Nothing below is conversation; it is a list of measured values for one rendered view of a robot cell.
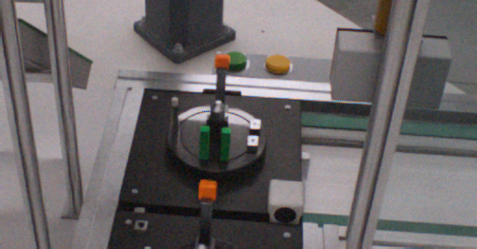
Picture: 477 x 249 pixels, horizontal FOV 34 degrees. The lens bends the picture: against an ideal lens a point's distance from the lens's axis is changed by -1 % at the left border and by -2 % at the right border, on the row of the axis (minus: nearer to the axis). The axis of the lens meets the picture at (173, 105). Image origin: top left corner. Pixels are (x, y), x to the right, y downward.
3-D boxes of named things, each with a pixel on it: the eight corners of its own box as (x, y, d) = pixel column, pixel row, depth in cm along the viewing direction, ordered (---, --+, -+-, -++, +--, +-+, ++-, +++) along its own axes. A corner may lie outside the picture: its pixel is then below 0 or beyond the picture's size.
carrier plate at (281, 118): (143, 99, 122) (143, 88, 121) (299, 110, 120) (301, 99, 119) (117, 212, 104) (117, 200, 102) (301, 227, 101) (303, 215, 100)
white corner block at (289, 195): (266, 199, 105) (269, 177, 103) (301, 201, 105) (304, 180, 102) (265, 225, 102) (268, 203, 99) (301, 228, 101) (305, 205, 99)
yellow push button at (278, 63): (265, 62, 129) (265, 52, 128) (290, 64, 129) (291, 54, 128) (265, 77, 126) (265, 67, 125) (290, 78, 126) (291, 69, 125)
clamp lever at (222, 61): (212, 104, 114) (215, 53, 111) (226, 105, 113) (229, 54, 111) (211, 112, 110) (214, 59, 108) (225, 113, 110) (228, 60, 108)
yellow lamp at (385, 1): (372, 14, 84) (378, -26, 81) (417, 17, 83) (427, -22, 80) (375, 40, 80) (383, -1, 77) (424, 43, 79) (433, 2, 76)
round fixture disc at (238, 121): (172, 112, 117) (171, 101, 115) (266, 118, 115) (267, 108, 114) (160, 177, 106) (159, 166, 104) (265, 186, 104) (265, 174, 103)
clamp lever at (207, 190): (197, 237, 94) (199, 178, 92) (213, 239, 94) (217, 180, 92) (194, 251, 91) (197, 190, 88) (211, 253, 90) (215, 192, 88)
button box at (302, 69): (213, 78, 134) (214, 48, 131) (336, 88, 133) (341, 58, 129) (210, 104, 129) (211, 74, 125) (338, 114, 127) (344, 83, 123)
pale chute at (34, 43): (7, 75, 121) (14, 47, 121) (87, 89, 118) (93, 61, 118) (-85, 37, 93) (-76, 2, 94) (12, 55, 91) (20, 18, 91)
